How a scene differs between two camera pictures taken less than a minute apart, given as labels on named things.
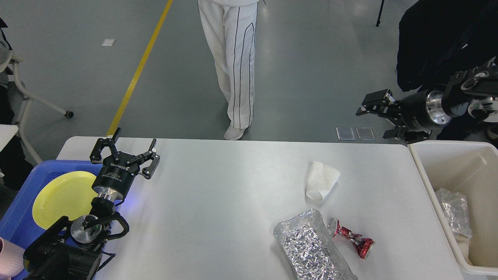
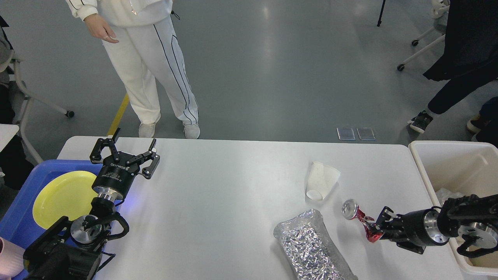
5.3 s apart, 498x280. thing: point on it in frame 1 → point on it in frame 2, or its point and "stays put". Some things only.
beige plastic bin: [470, 168] stays put
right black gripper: [419, 111] → [406, 229]
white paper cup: [321, 179] stays put
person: [232, 26] → [148, 53]
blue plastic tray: [18, 224] stays put
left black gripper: [115, 176] stays put
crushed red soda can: [363, 246] → [350, 210]
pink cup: [11, 258] stays put
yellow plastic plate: [69, 193] stays put
